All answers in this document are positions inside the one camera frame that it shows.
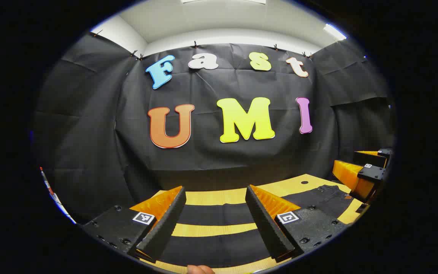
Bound black backdrop cloth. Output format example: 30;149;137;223
33;32;396;225

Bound white and red strip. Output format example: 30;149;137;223
39;167;77;225

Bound black jeans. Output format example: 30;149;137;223
158;185;352;269

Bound ceiling light panel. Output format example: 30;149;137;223
323;23;347;41

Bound row of black cloth clips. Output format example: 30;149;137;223
92;30;314;61

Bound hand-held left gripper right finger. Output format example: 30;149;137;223
245;185;351;264

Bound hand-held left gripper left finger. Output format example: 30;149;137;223
81;186;187;264

